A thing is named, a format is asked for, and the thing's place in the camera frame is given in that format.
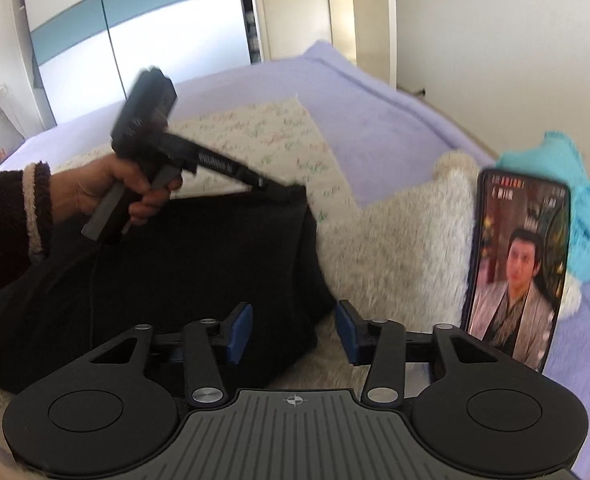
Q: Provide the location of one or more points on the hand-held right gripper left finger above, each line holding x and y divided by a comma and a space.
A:
239, 332

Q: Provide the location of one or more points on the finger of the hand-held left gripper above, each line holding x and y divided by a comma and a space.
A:
282, 191

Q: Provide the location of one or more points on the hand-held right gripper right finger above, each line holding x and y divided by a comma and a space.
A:
347, 332

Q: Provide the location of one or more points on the black pants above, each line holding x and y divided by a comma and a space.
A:
200, 260

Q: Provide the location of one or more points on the person's left hand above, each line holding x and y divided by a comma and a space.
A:
87, 187

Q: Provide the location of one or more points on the floral bed sheet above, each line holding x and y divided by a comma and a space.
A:
255, 130

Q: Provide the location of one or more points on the white and teal wardrobe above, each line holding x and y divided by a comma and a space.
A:
175, 35

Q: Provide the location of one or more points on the cream fluffy plush blanket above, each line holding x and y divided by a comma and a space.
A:
400, 250

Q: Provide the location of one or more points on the cream hallway door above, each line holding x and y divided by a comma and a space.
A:
340, 25

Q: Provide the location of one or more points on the cream room door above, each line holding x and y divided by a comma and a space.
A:
375, 35

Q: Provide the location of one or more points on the black smartphone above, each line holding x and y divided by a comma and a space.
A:
515, 260

